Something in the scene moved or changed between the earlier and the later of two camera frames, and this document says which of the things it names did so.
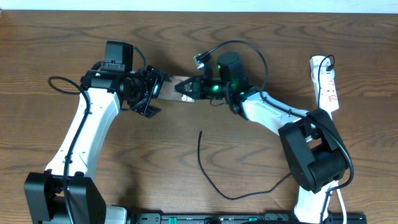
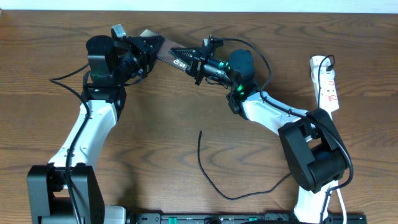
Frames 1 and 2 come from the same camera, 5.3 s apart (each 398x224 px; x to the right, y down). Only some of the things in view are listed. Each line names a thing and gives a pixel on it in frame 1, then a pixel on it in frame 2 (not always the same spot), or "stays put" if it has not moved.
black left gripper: x=156 y=77 to x=149 y=60
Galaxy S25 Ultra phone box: x=167 y=90 to x=164 y=54
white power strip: x=328 y=98 stays put
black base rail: x=242 y=218 stays put
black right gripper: x=197 y=87 to x=198 y=65
